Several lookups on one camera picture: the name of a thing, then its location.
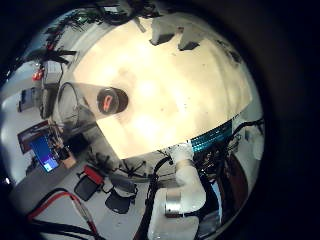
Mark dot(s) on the teal aluminium frame rail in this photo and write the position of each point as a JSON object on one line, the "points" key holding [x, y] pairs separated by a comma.
{"points": [[213, 136]]}

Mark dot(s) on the brown framed board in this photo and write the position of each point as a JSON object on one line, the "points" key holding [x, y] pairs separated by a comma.
{"points": [[26, 133]]}

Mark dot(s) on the small red object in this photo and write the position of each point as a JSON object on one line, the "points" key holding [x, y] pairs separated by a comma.
{"points": [[37, 75]]}

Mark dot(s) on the grey equipment case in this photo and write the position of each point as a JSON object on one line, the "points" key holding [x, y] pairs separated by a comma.
{"points": [[30, 99]]}

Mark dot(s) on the grey box cabinet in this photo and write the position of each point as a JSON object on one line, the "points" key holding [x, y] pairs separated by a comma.
{"points": [[52, 75]]}

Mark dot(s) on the black star chair base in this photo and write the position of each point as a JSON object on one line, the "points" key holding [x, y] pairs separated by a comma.
{"points": [[133, 169], [100, 163]]}

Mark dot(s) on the narrow door window pane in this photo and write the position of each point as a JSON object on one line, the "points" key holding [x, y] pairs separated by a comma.
{"points": [[217, 200]]}

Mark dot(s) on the small cardboard box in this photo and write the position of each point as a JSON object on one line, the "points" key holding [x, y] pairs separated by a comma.
{"points": [[69, 162]]}

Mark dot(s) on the clear glass vase dark base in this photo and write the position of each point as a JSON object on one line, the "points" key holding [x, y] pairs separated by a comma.
{"points": [[111, 101]]}

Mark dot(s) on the blue lit computer monitor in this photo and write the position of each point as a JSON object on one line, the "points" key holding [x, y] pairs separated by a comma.
{"points": [[43, 153]]}

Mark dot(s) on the black office chair red back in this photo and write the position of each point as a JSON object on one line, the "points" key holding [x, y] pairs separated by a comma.
{"points": [[87, 186]]}

